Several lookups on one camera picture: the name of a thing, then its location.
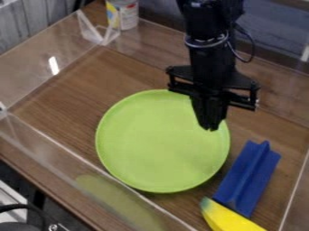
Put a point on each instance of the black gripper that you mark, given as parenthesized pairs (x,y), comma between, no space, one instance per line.
(213,83)

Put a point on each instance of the blue star-shaped block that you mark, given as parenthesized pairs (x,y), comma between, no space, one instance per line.
(248,177)

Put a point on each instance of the yellow green banana toy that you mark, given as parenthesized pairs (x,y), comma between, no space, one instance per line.
(225,220)

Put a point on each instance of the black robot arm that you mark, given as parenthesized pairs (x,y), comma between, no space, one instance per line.
(210,21)

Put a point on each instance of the green round plate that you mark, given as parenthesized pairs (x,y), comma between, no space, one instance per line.
(151,145)

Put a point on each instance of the white labelled can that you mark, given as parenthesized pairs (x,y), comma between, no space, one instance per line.
(122,13)

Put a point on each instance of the clear acrylic enclosure wall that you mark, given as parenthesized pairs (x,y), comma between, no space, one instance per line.
(64,76)

